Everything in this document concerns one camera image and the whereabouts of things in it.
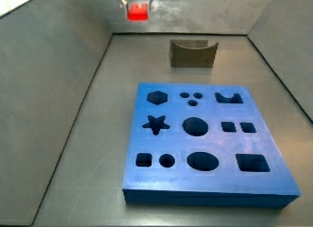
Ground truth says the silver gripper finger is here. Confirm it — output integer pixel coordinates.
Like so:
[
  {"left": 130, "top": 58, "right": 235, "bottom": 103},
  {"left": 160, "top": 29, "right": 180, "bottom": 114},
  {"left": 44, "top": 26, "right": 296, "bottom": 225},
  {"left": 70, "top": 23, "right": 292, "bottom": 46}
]
[
  {"left": 147, "top": 0, "right": 152, "bottom": 14},
  {"left": 120, "top": 0, "right": 128, "bottom": 9}
]

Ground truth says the red square-circle object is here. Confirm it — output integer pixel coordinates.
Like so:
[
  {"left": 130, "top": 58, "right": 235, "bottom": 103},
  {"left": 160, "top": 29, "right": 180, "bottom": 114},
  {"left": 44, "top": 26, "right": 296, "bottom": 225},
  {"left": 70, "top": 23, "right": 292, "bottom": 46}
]
[{"left": 126, "top": 3, "right": 148, "bottom": 21}]

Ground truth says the black curved fixture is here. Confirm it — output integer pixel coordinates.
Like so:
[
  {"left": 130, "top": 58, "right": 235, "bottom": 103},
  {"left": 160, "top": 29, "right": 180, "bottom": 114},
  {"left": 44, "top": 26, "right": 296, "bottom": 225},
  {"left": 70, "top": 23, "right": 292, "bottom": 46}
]
[{"left": 169, "top": 39, "right": 219, "bottom": 68}]

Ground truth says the blue foam shape board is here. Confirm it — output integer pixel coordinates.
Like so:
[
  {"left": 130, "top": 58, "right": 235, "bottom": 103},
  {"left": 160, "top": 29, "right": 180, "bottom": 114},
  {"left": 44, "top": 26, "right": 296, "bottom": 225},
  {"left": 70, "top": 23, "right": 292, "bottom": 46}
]
[{"left": 121, "top": 83, "right": 300, "bottom": 209}]

